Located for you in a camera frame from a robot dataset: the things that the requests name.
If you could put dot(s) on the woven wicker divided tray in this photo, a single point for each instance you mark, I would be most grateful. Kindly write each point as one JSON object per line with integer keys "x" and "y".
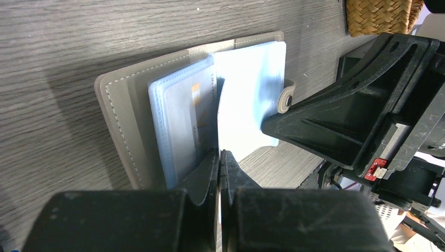
{"x": 374, "y": 17}

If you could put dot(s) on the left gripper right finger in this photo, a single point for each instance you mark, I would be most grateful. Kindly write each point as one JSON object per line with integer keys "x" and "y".
{"x": 254, "y": 218}

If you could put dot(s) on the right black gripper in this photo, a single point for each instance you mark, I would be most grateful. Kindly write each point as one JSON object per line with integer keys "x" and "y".
{"x": 376, "y": 117}

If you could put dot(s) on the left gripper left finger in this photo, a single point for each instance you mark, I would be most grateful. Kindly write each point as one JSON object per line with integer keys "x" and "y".
{"x": 179, "y": 219}

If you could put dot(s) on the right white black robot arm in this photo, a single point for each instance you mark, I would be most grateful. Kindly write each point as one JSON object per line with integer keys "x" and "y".
{"x": 417, "y": 222}

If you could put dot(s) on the credit card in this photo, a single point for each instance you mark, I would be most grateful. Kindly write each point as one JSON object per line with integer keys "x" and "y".
{"x": 191, "y": 114}
{"x": 246, "y": 100}

